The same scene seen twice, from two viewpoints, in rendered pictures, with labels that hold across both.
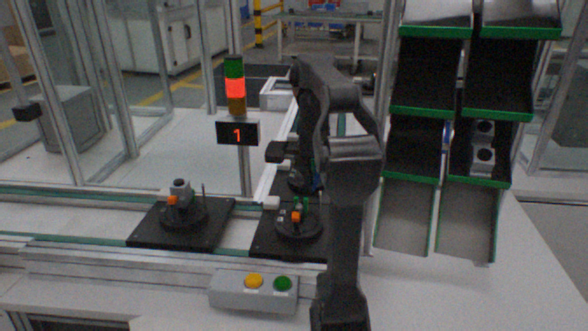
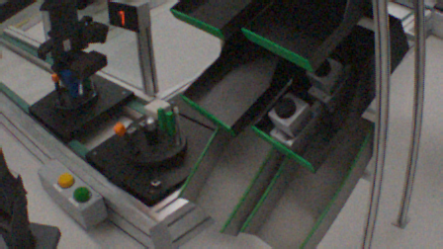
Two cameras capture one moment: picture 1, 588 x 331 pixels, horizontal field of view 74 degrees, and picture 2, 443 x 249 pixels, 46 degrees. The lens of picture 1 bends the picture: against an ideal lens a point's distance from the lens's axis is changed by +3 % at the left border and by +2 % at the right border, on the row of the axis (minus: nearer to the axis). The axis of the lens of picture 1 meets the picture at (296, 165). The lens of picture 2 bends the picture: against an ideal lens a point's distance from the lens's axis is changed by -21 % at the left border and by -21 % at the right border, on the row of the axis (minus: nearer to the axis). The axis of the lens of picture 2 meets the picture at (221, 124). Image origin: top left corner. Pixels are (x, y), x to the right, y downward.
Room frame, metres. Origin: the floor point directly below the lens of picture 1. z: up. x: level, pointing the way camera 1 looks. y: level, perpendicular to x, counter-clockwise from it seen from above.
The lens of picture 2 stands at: (0.14, -0.82, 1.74)
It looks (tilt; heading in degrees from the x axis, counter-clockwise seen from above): 34 degrees down; 40
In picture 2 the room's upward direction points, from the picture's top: 7 degrees counter-clockwise
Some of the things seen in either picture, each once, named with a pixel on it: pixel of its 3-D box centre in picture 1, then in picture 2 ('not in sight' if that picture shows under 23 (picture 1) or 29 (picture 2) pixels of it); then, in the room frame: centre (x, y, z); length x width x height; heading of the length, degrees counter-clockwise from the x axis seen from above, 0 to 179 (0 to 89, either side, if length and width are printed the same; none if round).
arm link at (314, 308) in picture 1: (339, 321); (5, 208); (0.41, -0.07, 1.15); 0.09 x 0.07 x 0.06; 98
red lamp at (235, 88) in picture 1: (235, 86); not in sight; (1.02, 0.17, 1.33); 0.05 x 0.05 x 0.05
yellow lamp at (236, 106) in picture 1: (236, 103); not in sight; (1.02, 0.17, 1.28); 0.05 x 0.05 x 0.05
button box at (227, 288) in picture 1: (254, 290); (69, 192); (0.68, 0.10, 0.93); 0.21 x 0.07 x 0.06; 83
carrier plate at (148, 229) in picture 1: (185, 220); (76, 103); (0.92, 0.33, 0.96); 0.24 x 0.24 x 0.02; 83
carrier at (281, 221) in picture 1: (298, 214); (151, 131); (0.88, -0.01, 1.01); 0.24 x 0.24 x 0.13; 83
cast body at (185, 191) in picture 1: (181, 189); not in sight; (0.93, 0.33, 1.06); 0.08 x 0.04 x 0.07; 173
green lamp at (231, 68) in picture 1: (234, 67); not in sight; (1.02, 0.17, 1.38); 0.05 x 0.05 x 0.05
